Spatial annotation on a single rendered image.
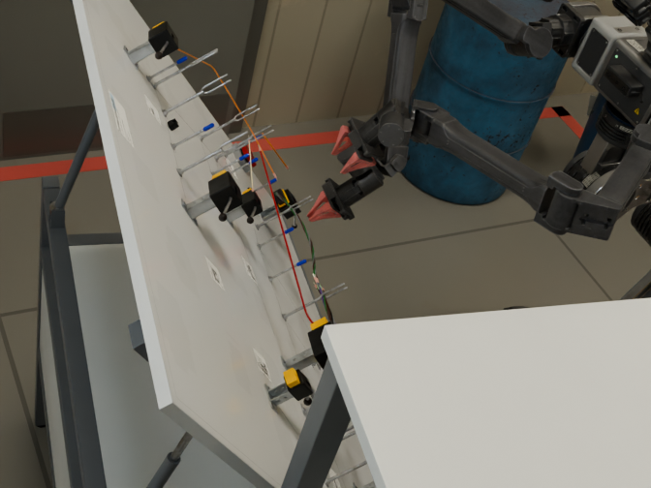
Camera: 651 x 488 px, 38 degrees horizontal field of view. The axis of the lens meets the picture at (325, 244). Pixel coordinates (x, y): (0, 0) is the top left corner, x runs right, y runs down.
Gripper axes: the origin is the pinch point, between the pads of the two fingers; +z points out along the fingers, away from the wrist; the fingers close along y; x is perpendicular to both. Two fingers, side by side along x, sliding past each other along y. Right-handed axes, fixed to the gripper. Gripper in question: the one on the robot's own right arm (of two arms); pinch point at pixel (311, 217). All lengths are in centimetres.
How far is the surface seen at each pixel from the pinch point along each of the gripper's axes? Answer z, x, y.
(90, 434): 43, -51, 43
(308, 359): -2, -48, 52
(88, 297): 54, -21, -3
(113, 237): 49, -9, -21
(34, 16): 70, 25, -145
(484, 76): -51, 136, -88
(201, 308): -4, -85, 51
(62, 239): 45, -38, -8
